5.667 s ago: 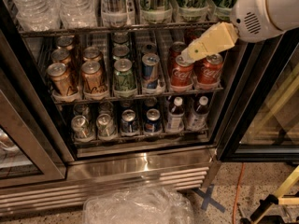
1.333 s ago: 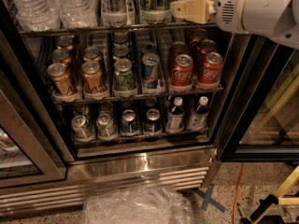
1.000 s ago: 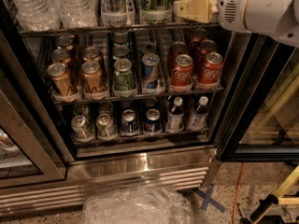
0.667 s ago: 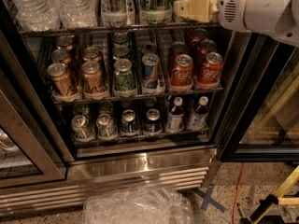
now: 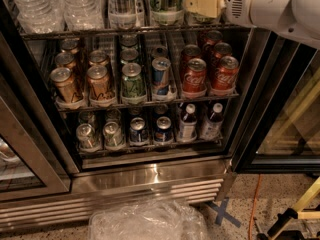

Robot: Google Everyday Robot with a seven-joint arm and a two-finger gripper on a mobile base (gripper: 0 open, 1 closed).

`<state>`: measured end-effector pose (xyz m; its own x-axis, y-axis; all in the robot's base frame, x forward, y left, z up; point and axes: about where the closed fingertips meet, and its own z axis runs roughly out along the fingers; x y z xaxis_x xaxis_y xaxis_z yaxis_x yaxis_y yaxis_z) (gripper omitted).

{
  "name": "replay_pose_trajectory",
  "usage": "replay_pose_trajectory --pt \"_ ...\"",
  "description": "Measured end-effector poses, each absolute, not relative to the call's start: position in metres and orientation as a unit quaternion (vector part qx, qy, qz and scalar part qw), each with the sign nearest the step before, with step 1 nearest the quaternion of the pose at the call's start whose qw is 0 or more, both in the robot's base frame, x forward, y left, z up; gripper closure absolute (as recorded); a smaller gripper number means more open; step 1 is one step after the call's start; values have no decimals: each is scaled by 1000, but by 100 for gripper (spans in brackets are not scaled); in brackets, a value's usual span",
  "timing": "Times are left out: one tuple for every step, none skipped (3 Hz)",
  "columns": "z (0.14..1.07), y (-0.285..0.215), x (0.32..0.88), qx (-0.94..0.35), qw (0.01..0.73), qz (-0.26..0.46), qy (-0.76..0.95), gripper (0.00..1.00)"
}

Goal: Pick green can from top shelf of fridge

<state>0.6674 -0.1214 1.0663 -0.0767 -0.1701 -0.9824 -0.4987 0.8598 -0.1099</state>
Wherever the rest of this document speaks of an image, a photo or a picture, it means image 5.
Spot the open glass fridge door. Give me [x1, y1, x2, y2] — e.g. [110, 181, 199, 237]
[232, 33, 320, 178]

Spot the silver can bottom front left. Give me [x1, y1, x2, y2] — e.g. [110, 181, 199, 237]
[76, 123, 100, 152]

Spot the silver can bottom back left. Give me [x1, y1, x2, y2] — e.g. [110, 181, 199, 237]
[78, 111, 98, 129]

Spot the dark bottle white cap left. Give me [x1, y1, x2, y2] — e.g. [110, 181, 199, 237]
[178, 103, 197, 142]

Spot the red cola can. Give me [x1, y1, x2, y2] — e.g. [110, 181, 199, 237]
[208, 42, 232, 78]
[179, 44, 201, 79]
[211, 56, 239, 95]
[198, 30, 223, 50]
[182, 58, 207, 98]

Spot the red cola can back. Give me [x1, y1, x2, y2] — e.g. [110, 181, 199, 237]
[198, 30, 223, 50]

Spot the red cola can front left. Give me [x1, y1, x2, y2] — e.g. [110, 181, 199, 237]
[182, 58, 207, 98]

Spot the dark can behind blue can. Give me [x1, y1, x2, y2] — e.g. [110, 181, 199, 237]
[151, 46, 168, 59]

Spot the closed left glass fridge door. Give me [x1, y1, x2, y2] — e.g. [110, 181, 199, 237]
[0, 73, 72, 202]

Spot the blue energy drink can front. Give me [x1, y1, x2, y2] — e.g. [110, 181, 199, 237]
[152, 57, 171, 95]

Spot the clear water bottle right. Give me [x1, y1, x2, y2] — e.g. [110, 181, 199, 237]
[64, 0, 104, 31]

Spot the yellow black stand frame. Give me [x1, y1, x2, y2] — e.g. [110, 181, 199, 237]
[257, 177, 320, 240]

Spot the blue tape cross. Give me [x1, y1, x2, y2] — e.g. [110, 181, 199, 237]
[207, 197, 241, 228]

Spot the plaid green can top shelf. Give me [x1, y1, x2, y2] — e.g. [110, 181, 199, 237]
[149, 0, 183, 26]

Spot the clear water bottle left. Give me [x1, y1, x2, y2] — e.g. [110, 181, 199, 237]
[14, 0, 64, 34]

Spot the silver can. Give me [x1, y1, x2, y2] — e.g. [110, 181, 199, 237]
[76, 123, 100, 152]
[78, 111, 98, 129]
[103, 121, 124, 148]
[105, 108, 121, 124]

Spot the gold can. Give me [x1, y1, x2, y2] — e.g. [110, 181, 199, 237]
[55, 52, 79, 75]
[50, 67, 85, 109]
[88, 50, 112, 70]
[86, 65, 115, 107]
[60, 38, 80, 54]

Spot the stainless steel display fridge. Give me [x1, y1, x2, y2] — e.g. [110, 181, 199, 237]
[0, 0, 279, 231]

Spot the gold can back left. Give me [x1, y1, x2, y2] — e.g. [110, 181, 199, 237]
[60, 38, 80, 54]

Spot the clear plastic bag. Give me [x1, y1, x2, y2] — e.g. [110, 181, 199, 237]
[87, 200, 210, 240]

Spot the green can front middle shelf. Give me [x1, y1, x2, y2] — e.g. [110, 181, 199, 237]
[121, 63, 147, 105]

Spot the red cola can front right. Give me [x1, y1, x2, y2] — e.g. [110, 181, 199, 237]
[211, 56, 239, 95]

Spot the dark bottle white cap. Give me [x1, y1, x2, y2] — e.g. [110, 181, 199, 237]
[200, 103, 224, 140]
[178, 103, 197, 142]

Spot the gold can middle left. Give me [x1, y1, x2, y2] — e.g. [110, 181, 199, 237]
[55, 52, 79, 75]

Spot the green can back middle shelf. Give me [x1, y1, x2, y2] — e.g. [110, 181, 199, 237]
[119, 35, 139, 49]

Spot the red cola can middle right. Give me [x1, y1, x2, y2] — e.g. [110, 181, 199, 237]
[208, 42, 232, 78]

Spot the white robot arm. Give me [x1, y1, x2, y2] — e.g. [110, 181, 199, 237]
[182, 0, 320, 49]

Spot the red cola can middle left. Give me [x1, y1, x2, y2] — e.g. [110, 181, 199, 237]
[179, 44, 201, 79]

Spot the gold can front left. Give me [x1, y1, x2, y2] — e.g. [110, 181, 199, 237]
[50, 67, 85, 109]

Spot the orange cable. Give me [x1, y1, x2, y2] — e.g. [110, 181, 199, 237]
[248, 174, 264, 240]

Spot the clear water bottle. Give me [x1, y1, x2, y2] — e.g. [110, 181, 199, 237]
[64, 0, 104, 31]
[14, 0, 64, 34]

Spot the dark bottle white cap right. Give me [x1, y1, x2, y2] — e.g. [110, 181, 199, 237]
[200, 103, 224, 140]

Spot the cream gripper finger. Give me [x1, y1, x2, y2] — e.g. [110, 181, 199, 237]
[182, 0, 219, 18]

